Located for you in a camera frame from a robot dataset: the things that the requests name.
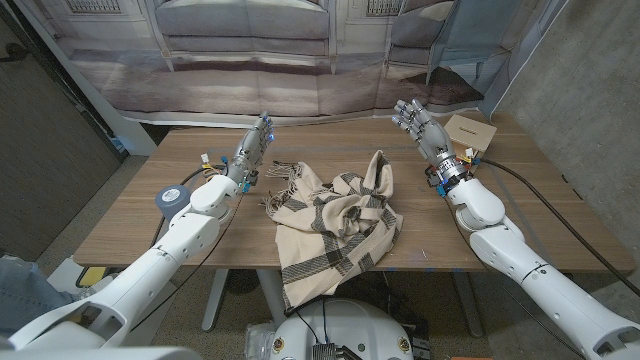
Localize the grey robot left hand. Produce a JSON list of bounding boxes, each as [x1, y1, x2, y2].
[[227, 110, 276, 195]]

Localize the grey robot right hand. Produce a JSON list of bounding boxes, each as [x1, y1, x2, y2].
[[391, 98, 476, 197]]

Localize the beige plaid fringed scarf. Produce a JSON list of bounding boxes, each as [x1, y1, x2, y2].
[[262, 149, 404, 312]]

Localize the wooden box with red drawer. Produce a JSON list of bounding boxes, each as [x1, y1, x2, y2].
[[443, 113, 498, 169]]

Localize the printed room backdrop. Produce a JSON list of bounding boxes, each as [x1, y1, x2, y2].
[[14, 0, 571, 129]]

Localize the black round fan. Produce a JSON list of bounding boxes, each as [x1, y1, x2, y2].
[[224, 269, 261, 296]]

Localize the white table leg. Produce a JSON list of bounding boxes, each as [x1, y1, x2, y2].
[[256, 269, 290, 326], [449, 272, 485, 339], [201, 269, 230, 334]]

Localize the clear plastic bag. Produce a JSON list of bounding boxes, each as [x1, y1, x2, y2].
[[244, 322, 279, 360]]

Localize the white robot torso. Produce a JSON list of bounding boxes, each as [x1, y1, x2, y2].
[[269, 298, 415, 360]]

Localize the yellow and black floor object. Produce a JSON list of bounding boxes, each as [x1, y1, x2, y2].
[[74, 266, 109, 289]]

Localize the person leg in jeans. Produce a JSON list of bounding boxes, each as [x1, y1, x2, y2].
[[0, 257, 76, 336]]

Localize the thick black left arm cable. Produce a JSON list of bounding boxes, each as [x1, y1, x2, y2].
[[152, 163, 229, 246]]

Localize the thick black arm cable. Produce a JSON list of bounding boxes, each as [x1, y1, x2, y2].
[[477, 158, 640, 299], [152, 163, 229, 246]]

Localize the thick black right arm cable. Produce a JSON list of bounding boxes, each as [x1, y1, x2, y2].
[[477, 158, 640, 299]]

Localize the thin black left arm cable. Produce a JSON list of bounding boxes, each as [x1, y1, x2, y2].
[[129, 194, 245, 334]]

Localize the white backdrop frame post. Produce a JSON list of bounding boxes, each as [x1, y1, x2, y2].
[[12, 0, 159, 157]]

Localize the black door handle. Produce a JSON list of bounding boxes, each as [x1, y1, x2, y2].
[[0, 42, 29, 64]]

